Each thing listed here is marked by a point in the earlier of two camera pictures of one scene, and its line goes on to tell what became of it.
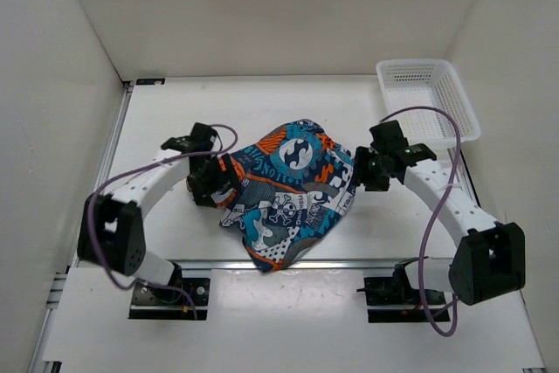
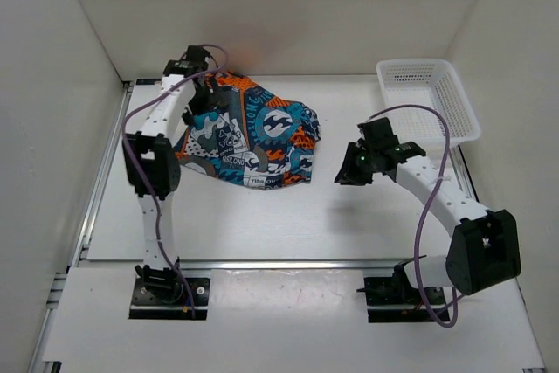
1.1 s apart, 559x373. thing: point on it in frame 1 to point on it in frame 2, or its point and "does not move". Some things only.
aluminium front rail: x=247 y=265 does not move
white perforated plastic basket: x=425 y=98 does not move
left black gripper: x=225 y=179 to x=215 y=100
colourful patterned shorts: x=294 y=185 to x=248 y=138
